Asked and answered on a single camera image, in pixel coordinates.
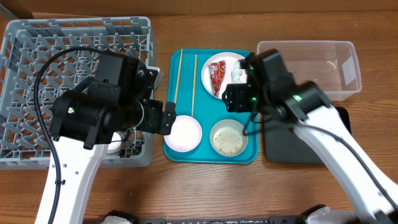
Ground red snack wrapper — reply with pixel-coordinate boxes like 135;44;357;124
208;60;226;96

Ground rice grains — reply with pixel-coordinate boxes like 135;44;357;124
212;127;243;156

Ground wooden chopstick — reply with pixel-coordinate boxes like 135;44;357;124
174;49;183;104
191;55;198;118

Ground teal serving tray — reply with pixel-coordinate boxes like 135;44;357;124
164;49;259;164

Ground grey plastic dish rack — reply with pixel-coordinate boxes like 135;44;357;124
1;16;157;170

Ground black waste tray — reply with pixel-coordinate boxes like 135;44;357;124
262;106;352;165

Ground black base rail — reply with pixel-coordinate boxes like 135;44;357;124
82;205;398;224

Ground white tissue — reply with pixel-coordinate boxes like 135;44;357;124
231;61;247;83

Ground left wooden chopstick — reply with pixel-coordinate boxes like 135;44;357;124
174;49;183;104

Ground white paper cup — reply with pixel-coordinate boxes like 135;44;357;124
106;132;122;155

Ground large white plate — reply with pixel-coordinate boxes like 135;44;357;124
201;52;244;100

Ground grey metal bowl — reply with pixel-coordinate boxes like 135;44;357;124
210;119;248;157

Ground right wooden chopstick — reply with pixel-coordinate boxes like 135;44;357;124
191;55;198;118

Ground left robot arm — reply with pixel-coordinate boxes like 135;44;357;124
35;50;176;223

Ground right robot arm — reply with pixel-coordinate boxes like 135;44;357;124
222;49;397;223

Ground pink-white bowl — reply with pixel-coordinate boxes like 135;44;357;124
164;115;202;152

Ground clear plastic bin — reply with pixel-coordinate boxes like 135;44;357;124
257;40;363;101

